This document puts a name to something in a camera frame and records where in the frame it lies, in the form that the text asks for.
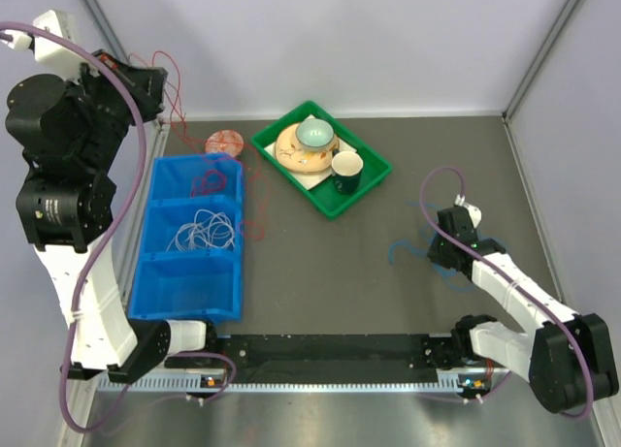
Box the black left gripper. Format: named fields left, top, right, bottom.
left=63, top=48, right=165, bottom=172

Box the blue cable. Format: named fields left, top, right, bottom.
left=387, top=202, right=508, bottom=269
left=434, top=265, right=479, bottom=294

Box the red cable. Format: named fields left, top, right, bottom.
left=188, top=167, right=227, bottom=197
left=126, top=50, right=271, bottom=241

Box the white cable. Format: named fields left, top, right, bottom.
left=167, top=208, right=238, bottom=253

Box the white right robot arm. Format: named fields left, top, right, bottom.
left=427, top=195, right=619, bottom=413

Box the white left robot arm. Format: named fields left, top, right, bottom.
left=1, top=10, right=220, bottom=384

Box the green plastic tray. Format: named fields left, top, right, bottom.
left=251, top=101, right=392, bottom=219

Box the dark green mug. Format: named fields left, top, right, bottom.
left=331, top=149, right=364, bottom=195

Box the red patterned small plate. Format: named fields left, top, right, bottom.
left=204, top=129, right=245, bottom=158

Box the light teal bowl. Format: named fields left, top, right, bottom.
left=295, top=117, right=334, bottom=151

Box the beige patterned bowl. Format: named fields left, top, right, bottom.
left=274, top=123, right=340, bottom=174

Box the blue plastic bin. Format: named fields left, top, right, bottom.
left=128, top=153, right=245, bottom=323

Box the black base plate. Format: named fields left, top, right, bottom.
left=207, top=334, right=483, bottom=384

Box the grey slotted cable duct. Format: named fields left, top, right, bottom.
left=96, top=372, right=467, bottom=395

